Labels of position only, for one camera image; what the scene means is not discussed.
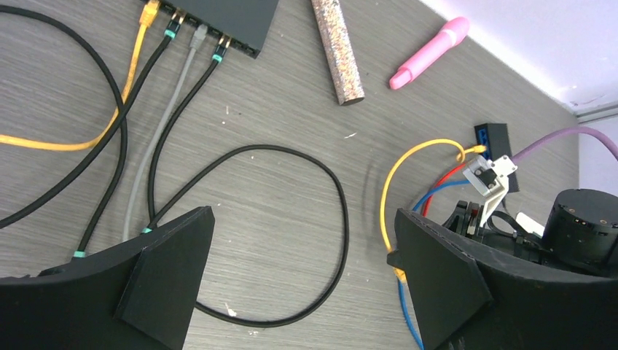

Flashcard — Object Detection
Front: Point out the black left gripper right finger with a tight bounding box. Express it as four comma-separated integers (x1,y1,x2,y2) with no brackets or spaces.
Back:
394,209,617,349

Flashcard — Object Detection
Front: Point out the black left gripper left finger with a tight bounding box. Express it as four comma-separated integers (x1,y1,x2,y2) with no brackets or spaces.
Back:
1,206,215,349

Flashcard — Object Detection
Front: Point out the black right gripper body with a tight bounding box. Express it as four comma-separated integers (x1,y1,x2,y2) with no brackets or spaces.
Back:
442,201,555,263

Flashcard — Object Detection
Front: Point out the blue ethernet cable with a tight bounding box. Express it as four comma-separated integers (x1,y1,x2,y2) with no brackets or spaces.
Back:
396,179,472,350

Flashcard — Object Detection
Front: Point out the red ethernet cable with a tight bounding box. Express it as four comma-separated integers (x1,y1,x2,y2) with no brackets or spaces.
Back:
421,163,469,217

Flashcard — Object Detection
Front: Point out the small black TP-Link switch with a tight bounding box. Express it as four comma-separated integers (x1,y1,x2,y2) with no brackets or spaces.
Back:
474,122,520,194

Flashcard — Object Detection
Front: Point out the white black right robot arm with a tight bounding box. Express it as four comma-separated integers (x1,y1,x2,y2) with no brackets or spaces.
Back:
387,189,617,349

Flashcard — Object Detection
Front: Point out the glitter tube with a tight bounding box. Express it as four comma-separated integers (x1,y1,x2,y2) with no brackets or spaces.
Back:
311,0,365,106

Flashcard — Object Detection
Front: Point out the pink marker pen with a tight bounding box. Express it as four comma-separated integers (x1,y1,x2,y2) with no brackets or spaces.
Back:
388,17,470,90

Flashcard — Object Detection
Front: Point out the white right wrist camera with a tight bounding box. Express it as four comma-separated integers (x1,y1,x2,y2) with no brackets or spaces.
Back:
463,155,517,227

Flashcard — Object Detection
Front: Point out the yellow ethernet cable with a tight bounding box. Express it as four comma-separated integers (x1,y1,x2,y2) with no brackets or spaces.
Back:
379,139,487,282

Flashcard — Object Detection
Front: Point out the black cable teal boot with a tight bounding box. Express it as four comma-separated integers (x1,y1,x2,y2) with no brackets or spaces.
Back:
1,5,350,328
1,12,184,228

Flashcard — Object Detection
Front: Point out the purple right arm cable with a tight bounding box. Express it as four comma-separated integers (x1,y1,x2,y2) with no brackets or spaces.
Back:
512,126,618,166

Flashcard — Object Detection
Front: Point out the grey ethernet cable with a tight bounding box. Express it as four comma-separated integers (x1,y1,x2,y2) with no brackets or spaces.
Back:
121,24,209,243

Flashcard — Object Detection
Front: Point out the yellow cable in grey switch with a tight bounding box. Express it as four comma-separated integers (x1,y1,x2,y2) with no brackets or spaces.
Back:
0,0,161,152

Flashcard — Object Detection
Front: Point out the dark grey network switch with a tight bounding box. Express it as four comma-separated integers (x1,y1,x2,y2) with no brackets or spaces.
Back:
159,0,279,59

